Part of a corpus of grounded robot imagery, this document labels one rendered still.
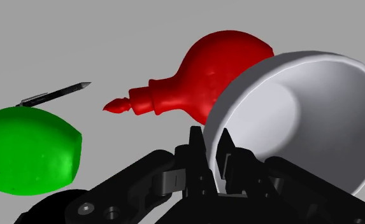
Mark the green cut fruit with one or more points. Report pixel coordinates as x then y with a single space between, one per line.
27 152

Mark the black pen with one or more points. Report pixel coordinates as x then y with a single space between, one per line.
58 92

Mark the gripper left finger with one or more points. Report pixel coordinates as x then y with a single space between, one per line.
129 189

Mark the white bowl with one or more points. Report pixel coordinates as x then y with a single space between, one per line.
325 118

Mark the red bulb-shaped bottle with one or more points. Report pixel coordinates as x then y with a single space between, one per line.
213 71

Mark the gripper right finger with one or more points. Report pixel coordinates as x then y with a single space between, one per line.
294 183

